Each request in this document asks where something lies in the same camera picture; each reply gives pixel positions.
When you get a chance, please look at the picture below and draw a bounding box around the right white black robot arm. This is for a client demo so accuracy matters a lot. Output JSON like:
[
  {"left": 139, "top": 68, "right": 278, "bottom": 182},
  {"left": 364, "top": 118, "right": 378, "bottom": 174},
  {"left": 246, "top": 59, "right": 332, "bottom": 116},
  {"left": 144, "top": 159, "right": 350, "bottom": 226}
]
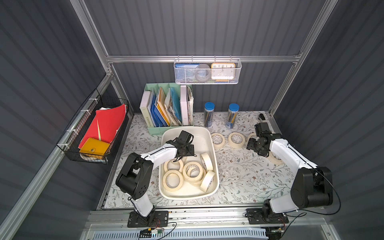
[{"left": 246, "top": 123, "right": 336, "bottom": 217}]

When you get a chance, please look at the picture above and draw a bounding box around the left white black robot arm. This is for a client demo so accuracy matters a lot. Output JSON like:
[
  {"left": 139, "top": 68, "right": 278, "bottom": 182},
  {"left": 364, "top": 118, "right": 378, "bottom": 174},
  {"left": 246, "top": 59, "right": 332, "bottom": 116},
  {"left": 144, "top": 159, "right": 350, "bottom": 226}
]
[{"left": 116, "top": 131, "right": 195, "bottom": 218}]

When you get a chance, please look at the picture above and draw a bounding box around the white plastic storage box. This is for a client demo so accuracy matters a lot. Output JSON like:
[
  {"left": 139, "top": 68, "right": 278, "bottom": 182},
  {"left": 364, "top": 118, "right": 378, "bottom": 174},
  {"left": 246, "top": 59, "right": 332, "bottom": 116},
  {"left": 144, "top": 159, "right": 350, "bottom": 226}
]
[{"left": 158, "top": 126, "right": 220, "bottom": 201}]

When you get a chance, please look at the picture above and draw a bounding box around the blue box in basket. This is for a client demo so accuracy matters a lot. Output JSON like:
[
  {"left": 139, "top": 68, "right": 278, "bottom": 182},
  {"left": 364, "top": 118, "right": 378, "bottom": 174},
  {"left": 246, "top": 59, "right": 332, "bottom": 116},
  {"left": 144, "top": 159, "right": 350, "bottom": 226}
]
[{"left": 174, "top": 63, "right": 199, "bottom": 83}]

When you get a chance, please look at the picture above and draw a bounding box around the grey tape roll in basket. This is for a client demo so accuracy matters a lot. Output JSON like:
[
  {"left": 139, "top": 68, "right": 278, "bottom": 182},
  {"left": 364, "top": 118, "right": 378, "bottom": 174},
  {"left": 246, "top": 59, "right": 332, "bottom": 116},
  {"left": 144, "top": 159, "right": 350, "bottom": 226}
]
[{"left": 195, "top": 64, "right": 211, "bottom": 83}]

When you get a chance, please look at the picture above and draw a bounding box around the black white stapler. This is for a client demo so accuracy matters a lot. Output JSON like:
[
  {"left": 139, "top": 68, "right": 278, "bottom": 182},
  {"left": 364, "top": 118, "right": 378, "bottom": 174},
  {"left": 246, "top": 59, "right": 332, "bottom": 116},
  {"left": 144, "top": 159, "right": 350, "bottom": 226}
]
[{"left": 259, "top": 114, "right": 267, "bottom": 123}]

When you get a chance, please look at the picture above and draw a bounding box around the floral table mat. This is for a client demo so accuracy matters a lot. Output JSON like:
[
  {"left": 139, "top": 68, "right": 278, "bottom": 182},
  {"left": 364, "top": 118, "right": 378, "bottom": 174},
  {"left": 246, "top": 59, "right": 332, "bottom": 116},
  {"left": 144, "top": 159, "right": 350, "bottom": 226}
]
[{"left": 102, "top": 111, "right": 294, "bottom": 210}]

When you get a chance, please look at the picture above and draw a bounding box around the right blue-capped pencil tube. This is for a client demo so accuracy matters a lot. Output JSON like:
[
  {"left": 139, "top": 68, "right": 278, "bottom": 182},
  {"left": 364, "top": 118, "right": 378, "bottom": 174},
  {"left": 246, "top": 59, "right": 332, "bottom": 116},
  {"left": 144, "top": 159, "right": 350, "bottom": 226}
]
[{"left": 227, "top": 103, "right": 240, "bottom": 129}]

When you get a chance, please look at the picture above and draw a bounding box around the blue-capped pencil tube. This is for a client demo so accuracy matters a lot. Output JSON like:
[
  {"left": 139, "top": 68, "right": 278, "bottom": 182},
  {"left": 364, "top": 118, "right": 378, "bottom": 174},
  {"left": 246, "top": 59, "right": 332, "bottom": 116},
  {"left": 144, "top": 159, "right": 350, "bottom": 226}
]
[
  {"left": 227, "top": 103, "right": 240, "bottom": 129},
  {"left": 204, "top": 102, "right": 215, "bottom": 128}
]

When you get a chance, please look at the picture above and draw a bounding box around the left blue-capped pencil tube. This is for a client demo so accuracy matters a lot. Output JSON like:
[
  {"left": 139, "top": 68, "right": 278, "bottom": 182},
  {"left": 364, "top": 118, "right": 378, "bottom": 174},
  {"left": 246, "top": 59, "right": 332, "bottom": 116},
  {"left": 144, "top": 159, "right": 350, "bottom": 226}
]
[{"left": 204, "top": 102, "right": 215, "bottom": 128}]

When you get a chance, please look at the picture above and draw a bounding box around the mint green file organizer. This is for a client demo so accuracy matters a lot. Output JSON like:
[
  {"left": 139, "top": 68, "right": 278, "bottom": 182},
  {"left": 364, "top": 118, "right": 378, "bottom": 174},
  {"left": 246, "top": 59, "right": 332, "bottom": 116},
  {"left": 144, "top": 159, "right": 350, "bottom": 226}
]
[{"left": 144, "top": 83, "right": 194, "bottom": 136}]

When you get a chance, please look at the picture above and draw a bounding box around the white binder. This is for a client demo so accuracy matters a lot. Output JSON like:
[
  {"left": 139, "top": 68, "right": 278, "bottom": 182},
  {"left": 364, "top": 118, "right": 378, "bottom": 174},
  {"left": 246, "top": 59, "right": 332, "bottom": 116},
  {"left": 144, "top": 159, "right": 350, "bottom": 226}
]
[{"left": 180, "top": 85, "right": 190, "bottom": 126}]

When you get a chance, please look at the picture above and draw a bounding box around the white workspace book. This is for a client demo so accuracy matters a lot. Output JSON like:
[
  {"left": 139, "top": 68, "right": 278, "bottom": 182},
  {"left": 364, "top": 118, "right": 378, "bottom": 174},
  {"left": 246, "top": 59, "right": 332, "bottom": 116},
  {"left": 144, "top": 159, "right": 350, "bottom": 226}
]
[{"left": 140, "top": 91, "right": 155, "bottom": 128}]

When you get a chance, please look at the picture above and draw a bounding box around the red paper folder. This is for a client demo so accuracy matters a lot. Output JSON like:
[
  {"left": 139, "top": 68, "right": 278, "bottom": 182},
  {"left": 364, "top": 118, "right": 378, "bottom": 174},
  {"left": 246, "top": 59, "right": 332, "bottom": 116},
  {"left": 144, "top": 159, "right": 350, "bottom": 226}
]
[{"left": 78, "top": 104, "right": 127, "bottom": 149}]

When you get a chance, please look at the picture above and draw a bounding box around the yellow white alarm clock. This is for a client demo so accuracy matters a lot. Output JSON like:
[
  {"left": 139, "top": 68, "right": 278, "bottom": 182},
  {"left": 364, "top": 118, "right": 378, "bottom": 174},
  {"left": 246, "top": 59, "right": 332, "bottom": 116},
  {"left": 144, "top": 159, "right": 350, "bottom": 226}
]
[{"left": 211, "top": 63, "right": 236, "bottom": 81}]

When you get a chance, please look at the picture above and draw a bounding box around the yellow wallet notebook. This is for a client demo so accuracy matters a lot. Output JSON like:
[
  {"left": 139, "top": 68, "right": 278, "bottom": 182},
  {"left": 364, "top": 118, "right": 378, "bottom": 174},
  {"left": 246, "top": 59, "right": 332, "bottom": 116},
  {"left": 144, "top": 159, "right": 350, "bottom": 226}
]
[{"left": 80, "top": 138, "right": 110, "bottom": 156}]

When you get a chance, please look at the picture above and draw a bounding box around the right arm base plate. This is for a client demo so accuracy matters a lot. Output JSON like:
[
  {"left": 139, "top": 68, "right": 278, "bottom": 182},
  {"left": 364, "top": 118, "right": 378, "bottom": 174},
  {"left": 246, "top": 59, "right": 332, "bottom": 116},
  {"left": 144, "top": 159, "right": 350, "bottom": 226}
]
[{"left": 245, "top": 208, "right": 289, "bottom": 225}]

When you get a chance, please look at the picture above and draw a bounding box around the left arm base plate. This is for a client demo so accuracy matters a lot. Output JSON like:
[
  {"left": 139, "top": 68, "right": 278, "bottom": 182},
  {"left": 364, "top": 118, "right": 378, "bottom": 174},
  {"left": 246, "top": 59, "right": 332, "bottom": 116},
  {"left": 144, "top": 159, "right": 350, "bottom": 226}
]
[{"left": 127, "top": 211, "right": 169, "bottom": 228}]

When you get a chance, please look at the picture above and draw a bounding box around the white wire hanging basket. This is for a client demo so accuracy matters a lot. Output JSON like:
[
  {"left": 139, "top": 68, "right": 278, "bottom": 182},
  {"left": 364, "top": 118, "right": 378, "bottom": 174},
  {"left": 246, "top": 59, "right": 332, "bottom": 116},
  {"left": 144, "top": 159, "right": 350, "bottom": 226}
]
[{"left": 173, "top": 58, "right": 243, "bottom": 85}]

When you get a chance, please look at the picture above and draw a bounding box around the black wire side basket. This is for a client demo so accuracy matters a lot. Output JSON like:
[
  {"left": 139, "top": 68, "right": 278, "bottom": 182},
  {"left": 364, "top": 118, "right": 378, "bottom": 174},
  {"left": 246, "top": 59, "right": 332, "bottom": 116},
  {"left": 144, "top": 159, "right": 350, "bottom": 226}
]
[{"left": 57, "top": 90, "right": 130, "bottom": 164}]

